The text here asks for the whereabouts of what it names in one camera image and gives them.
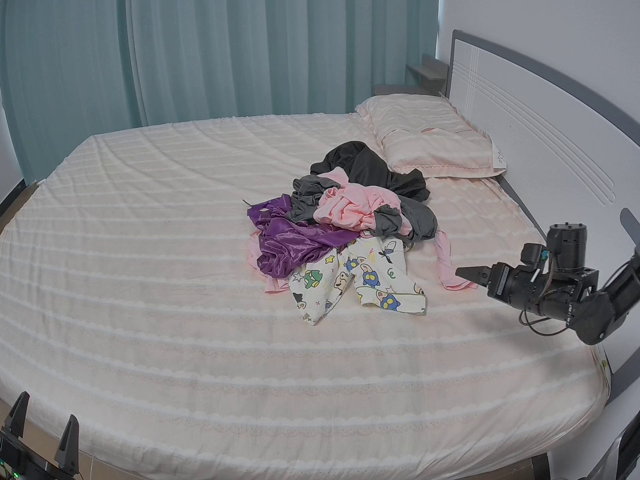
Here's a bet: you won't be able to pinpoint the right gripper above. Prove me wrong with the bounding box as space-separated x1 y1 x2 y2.
487 262 549 315

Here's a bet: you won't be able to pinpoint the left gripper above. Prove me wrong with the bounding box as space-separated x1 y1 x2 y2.
0 390 81 480

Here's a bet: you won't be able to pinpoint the pile of clothes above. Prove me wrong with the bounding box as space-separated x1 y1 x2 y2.
247 140 477 295

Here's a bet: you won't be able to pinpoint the bed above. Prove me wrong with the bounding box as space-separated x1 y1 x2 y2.
0 29 640 480

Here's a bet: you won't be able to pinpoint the pink pillow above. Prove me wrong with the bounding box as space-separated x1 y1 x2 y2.
354 94 507 178

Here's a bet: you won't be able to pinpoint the white printed pyjama trousers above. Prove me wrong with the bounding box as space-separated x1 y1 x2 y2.
289 236 429 326

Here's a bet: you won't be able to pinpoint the purple satin garment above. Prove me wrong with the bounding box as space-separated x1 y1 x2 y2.
247 193 357 279

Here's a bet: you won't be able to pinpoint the grey bedside table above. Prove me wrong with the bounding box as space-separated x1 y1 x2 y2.
373 53 451 98

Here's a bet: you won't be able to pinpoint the blue-green curtain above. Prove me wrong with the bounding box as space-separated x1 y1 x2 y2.
124 0 443 128
0 0 132 185

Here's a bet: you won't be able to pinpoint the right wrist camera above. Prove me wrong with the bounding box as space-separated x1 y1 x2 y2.
520 242 557 275

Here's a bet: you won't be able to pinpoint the black cable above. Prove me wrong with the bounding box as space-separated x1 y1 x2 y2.
518 309 569 338

